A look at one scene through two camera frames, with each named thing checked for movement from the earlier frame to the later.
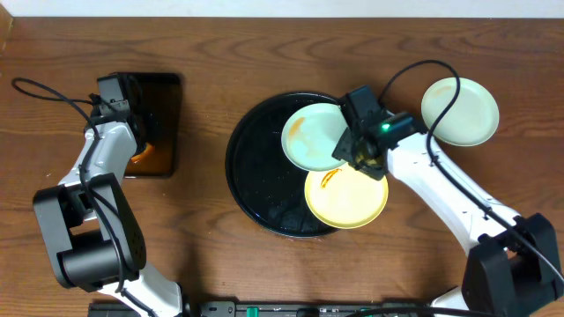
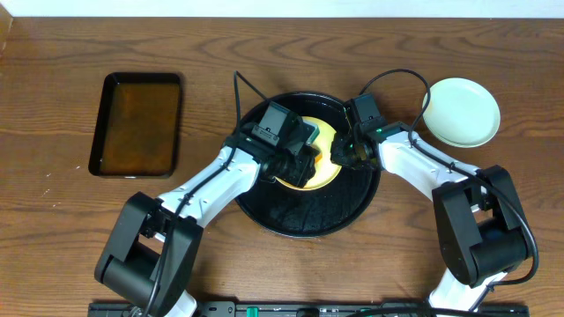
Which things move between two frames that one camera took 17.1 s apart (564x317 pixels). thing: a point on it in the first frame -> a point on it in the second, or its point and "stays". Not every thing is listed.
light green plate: [471, 119] stays
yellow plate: [345, 197] -> [328, 170]
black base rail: [270, 309] stays
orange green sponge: [144, 156] -> [309, 131]
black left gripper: [141, 122] -> [295, 174]
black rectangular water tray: [153, 99] stays
